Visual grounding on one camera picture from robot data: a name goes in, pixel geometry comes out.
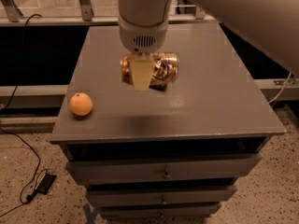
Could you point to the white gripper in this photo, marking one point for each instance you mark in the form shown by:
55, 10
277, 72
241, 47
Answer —
141, 36

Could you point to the orange soda can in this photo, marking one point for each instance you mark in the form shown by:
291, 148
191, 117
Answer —
165, 71

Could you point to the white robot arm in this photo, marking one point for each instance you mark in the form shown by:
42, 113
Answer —
272, 26

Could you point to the black snack bar wrapper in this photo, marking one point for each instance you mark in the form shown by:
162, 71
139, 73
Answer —
159, 87

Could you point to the orange fruit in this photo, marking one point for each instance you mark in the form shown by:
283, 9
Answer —
81, 104

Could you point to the grey drawer cabinet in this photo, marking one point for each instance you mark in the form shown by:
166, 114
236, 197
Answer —
168, 153

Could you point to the metal railing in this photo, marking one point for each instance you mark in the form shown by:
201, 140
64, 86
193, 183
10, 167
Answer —
18, 13

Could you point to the black power adapter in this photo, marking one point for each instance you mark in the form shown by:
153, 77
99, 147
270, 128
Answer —
45, 183

